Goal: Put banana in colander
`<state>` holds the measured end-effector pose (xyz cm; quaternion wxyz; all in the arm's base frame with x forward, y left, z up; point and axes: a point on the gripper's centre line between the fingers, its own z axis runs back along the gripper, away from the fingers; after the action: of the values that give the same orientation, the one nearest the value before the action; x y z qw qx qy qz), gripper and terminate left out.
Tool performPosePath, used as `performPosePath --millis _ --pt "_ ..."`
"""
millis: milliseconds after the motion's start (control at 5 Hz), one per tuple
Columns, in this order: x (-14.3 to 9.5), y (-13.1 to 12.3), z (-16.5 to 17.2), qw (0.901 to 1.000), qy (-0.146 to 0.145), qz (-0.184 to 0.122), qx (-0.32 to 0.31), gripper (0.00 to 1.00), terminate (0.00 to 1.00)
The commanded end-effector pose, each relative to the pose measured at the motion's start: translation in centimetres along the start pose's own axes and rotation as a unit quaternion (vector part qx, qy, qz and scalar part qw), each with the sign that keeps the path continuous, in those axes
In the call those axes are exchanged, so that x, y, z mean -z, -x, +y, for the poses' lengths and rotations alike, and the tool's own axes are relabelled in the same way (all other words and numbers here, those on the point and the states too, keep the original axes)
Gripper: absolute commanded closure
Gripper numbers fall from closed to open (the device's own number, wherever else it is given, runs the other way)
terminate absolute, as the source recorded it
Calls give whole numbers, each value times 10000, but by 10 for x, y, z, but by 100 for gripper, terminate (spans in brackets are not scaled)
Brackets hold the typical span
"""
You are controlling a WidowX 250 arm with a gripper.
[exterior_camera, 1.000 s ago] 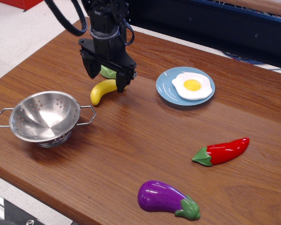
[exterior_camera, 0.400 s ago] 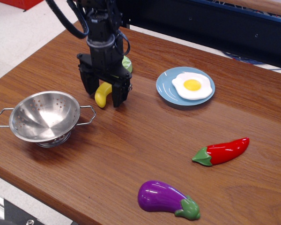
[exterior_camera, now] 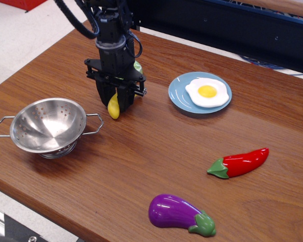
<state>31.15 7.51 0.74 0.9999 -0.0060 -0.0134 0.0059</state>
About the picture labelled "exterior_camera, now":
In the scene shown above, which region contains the aluminium rail with bracket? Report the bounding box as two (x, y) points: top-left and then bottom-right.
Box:
(0, 205), (83, 241)

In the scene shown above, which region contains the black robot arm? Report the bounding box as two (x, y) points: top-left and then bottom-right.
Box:
(84, 1), (146, 112)

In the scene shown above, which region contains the dark blue metal frame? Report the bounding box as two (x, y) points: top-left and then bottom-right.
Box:
(128, 1), (303, 73)

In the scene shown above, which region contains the black braided cable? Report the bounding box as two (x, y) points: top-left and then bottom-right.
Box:
(54, 0), (99, 40)

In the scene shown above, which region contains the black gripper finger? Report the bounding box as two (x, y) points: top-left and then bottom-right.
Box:
(95, 79), (116, 106)
(117, 85), (135, 112)

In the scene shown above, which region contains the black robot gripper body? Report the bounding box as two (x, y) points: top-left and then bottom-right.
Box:
(84, 46), (146, 96)

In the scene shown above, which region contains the light blue plate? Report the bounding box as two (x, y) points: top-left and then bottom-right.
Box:
(168, 72), (232, 114)

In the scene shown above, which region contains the yellow toy banana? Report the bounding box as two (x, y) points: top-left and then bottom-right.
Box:
(107, 92), (142, 120)

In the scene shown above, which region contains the steel colander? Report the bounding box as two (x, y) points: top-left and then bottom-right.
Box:
(0, 97), (104, 159)

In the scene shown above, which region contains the toy fried egg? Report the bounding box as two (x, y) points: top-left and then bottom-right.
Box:
(185, 78), (229, 108)

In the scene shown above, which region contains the red toy chili pepper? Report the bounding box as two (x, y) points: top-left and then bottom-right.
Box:
(207, 148), (269, 179)

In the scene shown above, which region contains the red box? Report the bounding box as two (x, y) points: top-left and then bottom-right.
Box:
(0, 0), (46, 11)

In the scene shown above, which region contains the green toy cabbage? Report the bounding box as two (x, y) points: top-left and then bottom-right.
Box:
(116, 60), (143, 81)

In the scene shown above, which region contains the purple toy eggplant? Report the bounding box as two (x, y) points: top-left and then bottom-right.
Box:
(148, 194), (216, 237)

